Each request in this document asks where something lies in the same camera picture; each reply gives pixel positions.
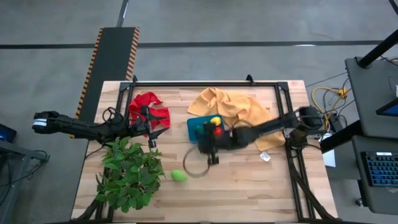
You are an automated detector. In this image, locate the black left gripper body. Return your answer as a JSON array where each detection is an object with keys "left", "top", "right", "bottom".
[{"left": 126, "top": 105, "right": 157, "bottom": 149}]

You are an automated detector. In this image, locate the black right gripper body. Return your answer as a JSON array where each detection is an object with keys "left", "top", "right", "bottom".
[{"left": 196, "top": 123, "right": 238, "bottom": 156}]

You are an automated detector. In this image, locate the red cloth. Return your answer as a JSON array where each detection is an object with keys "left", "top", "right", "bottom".
[{"left": 127, "top": 91, "right": 171, "bottom": 131}]

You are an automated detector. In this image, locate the teal plastic container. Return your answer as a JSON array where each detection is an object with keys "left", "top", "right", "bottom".
[{"left": 186, "top": 114, "right": 226, "bottom": 144}]

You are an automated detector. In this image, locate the light green toy fruit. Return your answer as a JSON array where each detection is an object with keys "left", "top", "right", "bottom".
[{"left": 170, "top": 169, "right": 188, "bottom": 182}]

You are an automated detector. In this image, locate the yellow-orange cloth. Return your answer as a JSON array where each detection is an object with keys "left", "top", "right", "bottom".
[{"left": 187, "top": 86, "right": 286, "bottom": 152}]

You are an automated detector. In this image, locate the green artificial leafy plant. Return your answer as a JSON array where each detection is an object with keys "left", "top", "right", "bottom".
[{"left": 95, "top": 136, "right": 165, "bottom": 214}]

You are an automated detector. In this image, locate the black mat with hazard stripes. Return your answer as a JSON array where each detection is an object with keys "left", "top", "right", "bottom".
[{"left": 70, "top": 27, "right": 141, "bottom": 139}]

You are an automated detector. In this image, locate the white paper sheet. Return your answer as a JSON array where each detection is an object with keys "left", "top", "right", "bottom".
[{"left": 322, "top": 133, "right": 337, "bottom": 169}]

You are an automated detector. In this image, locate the grey metal cart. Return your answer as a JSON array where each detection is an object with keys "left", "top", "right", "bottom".
[{"left": 0, "top": 139, "right": 50, "bottom": 224}]

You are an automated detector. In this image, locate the blue-lit black device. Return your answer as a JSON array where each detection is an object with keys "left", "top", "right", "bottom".
[{"left": 0, "top": 123, "right": 17, "bottom": 143}]

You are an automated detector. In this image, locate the grey desk with keyboard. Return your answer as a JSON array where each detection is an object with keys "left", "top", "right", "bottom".
[{"left": 351, "top": 135, "right": 398, "bottom": 216}]

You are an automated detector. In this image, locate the backlit black keyboard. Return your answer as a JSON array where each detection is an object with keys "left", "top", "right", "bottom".
[{"left": 361, "top": 151, "right": 398, "bottom": 188}]

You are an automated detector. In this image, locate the tablet with blue screen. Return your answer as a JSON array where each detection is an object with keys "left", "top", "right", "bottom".
[{"left": 375, "top": 98, "right": 398, "bottom": 117}]

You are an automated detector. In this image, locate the black pole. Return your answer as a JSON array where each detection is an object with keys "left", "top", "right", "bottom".
[{"left": 356, "top": 29, "right": 398, "bottom": 68}]

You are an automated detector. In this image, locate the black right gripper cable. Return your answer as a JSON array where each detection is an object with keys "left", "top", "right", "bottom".
[{"left": 182, "top": 146, "right": 213, "bottom": 179}]

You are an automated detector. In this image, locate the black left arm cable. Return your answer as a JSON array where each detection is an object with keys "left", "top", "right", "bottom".
[{"left": 101, "top": 106, "right": 121, "bottom": 124}]

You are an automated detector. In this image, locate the black aluminium rig frame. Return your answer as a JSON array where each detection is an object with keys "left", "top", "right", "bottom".
[{"left": 70, "top": 74, "right": 341, "bottom": 223}]

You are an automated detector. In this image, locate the yellow power cable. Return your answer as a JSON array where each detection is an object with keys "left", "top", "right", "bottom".
[{"left": 312, "top": 86, "right": 349, "bottom": 131}]

